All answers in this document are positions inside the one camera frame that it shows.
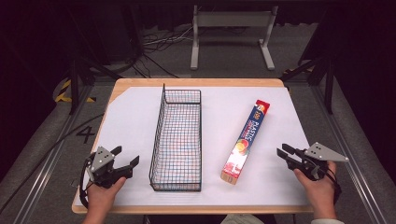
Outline white metal stand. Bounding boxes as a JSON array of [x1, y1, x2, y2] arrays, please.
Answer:
[[190, 4, 279, 71]]

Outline person's right hand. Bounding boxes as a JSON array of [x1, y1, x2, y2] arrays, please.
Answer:
[[293, 160, 338, 220]]

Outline person's left hand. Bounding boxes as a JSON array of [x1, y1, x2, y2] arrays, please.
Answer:
[[86, 176, 127, 217]]

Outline bundle of floor cables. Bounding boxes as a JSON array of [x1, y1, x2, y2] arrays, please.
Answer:
[[133, 25, 194, 79]]

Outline person's light trousers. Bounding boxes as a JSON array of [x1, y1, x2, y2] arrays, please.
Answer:
[[219, 214, 266, 224]]

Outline aluminium floor rail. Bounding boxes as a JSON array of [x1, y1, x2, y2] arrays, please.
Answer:
[[310, 84, 389, 224], [11, 83, 95, 224]]

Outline yellow black hazard tape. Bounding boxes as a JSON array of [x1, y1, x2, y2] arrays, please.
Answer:
[[54, 78, 96, 104]]

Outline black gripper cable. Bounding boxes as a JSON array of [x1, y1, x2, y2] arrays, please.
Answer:
[[326, 167, 343, 205], [78, 154, 95, 209]]

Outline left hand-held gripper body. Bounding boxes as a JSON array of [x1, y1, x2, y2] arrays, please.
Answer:
[[85, 146, 127, 189]]

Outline long black floor cable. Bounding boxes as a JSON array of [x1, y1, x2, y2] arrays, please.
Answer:
[[0, 113, 106, 216]]

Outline white paper sheet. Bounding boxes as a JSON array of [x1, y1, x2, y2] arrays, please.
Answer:
[[74, 86, 313, 207]]

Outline long blue plastic wrap box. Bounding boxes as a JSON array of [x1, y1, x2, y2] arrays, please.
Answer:
[[219, 99, 271, 186]]

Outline black wire basket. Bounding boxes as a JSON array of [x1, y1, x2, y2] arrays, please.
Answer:
[[148, 82, 203, 192]]

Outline black stand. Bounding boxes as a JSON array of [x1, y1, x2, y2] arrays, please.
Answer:
[[279, 55, 336, 115], [66, 50, 123, 116]]

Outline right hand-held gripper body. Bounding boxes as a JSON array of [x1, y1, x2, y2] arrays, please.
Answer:
[[289, 141, 350, 182]]

